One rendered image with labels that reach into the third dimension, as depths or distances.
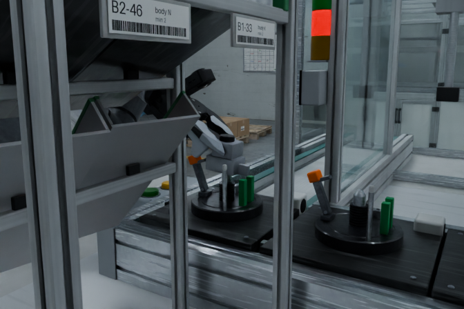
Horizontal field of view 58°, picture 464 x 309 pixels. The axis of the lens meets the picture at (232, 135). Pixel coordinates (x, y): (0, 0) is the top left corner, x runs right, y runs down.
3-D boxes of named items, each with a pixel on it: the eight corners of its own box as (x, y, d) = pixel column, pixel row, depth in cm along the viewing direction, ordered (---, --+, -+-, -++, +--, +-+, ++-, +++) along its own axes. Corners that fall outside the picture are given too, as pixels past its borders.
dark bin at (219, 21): (37, 113, 56) (23, 62, 57) (121, 106, 65) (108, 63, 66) (156, 2, 37) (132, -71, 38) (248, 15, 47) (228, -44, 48)
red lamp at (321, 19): (307, 35, 86) (308, 10, 85) (315, 36, 90) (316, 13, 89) (331, 34, 83) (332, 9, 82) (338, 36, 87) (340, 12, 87)
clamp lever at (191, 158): (198, 192, 84) (186, 156, 84) (204, 190, 86) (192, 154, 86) (212, 189, 82) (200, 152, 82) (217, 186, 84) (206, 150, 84)
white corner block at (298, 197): (277, 214, 85) (277, 195, 84) (286, 207, 89) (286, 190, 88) (299, 218, 83) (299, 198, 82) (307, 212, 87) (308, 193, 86)
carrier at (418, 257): (259, 258, 66) (260, 181, 64) (313, 213, 86) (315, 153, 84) (427, 303, 53) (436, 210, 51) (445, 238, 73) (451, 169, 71)
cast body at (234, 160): (204, 169, 81) (206, 134, 80) (217, 165, 85) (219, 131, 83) (242, 178, 77) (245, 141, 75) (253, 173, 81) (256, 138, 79)
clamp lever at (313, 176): (320, 216, 71) (305, 173, 71) (324, 212, 73) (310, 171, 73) (340, 212, 69) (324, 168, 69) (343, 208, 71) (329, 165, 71)
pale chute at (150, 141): (39, 251, 60) (28, 224, 61) (119, 225, 70) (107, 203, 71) (111, 127, 44) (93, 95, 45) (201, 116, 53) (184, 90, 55)
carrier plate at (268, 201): (139, 226, 79) (138, 215, 78) (210, 193, 99) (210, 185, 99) (250, 256, 66) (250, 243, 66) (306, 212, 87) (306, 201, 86)
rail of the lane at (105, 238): (99, 274, 79) (95, 218, 77) (288, 172, 154) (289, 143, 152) (119, 281, 76) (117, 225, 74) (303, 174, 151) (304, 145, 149)
